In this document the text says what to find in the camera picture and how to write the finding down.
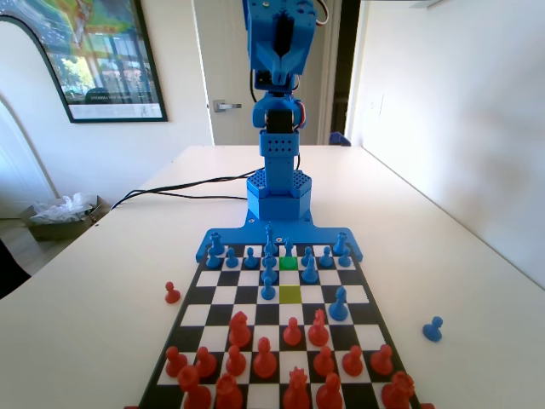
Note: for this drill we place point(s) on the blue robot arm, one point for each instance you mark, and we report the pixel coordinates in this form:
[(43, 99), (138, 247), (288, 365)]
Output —
[(279, 170)]

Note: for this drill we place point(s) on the blue king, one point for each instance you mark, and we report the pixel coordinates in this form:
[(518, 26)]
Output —
[(269, 238)]

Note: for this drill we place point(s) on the blue chess rook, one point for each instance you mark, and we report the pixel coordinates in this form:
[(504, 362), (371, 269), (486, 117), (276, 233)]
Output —
[(216, 245), (340, 245)]

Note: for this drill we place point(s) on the blue chess pawn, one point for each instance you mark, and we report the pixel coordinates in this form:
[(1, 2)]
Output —
[(250, 259), (211, 260), (325, 258), (230, 259), (432, 331), (267, 292), (306, 255), (344, 258)]

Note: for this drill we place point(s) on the blue chess bishop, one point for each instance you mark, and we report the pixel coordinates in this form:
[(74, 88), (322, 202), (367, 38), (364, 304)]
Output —
[(267, 272)]

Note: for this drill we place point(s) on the black and white chessboard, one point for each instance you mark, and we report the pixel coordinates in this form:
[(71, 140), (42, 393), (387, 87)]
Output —
[(230, 313)]

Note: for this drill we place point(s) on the red chess queen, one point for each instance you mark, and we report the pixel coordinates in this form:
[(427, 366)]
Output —
[(296, 394)]

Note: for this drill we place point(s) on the red chess rook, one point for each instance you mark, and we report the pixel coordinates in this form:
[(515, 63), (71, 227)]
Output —
[(398, 392), (191, 389)]

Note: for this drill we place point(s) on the white door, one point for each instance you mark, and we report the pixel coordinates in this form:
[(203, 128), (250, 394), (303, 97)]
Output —
[(225, 55)]

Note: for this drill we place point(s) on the small blue plastic part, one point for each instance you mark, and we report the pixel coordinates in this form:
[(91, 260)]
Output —
[(338, 139)]

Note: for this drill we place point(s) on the framed poster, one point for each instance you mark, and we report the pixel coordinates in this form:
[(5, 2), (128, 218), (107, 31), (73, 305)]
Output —
[(110, 55)]

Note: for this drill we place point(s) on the white arched panel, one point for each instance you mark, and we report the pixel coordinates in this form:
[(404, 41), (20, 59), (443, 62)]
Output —
[(25, 76), (13, 162)]

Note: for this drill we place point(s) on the blue pawn left on board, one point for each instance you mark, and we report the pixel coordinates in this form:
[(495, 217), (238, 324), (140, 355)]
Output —
[(339, 307)]

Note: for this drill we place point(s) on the clear plastic wrap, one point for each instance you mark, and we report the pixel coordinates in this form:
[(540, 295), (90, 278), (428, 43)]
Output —
[(59, 211)]

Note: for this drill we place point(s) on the cardboard box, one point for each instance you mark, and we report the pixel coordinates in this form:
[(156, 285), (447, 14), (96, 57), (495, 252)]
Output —
[(55, 232)]

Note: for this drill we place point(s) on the blue base mount plate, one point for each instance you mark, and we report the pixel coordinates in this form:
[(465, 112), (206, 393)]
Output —
[(238, 234)]

